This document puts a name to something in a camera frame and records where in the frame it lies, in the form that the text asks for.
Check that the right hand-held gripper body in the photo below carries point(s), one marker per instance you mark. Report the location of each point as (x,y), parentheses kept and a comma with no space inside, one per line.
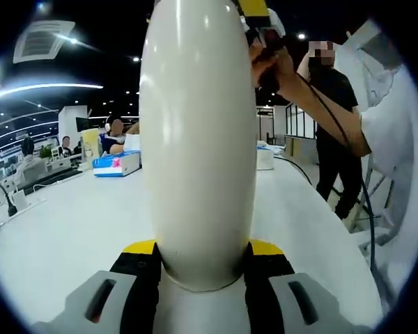
(271,38)

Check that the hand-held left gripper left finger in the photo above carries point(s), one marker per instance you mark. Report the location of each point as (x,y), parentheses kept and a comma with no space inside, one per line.
(90,306)

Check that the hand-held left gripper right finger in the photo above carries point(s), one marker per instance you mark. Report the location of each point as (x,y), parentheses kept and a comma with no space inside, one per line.
(317,309)

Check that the cream water cup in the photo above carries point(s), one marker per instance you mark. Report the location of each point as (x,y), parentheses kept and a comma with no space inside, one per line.
(195,139)

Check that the yellow drink cup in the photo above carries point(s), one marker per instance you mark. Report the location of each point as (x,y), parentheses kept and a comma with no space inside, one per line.
(90,146)

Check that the person's right hand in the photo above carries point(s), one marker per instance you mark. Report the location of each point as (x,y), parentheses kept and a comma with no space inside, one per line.
(282,66)

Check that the white table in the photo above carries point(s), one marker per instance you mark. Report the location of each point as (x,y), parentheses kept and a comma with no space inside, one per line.
(73,236)

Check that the white power strip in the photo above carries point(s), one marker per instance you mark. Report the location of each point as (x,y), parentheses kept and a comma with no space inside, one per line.
(31,204)

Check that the blue and white tissue pack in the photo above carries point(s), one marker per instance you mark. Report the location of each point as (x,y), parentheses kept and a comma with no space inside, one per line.
(264,158)
(116,165)

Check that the white charger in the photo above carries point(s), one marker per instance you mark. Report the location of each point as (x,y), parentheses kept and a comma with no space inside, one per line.
(19,201)

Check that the white metal rack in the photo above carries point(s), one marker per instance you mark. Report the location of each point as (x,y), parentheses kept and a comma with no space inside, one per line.
(376,195)

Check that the black closed laptop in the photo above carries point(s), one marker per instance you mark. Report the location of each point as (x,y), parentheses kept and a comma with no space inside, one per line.
(52,177)

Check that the white mesh office chair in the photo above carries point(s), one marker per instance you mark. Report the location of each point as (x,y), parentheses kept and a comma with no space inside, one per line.
(31,174)

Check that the person's white shirt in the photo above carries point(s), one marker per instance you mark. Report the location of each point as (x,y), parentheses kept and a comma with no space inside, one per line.
(400,174)

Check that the curved ceiling light strip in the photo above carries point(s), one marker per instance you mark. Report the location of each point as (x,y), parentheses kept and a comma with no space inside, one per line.
(73,86)

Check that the ceiling air conditioner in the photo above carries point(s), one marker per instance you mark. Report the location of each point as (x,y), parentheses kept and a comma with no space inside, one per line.
(42,41)

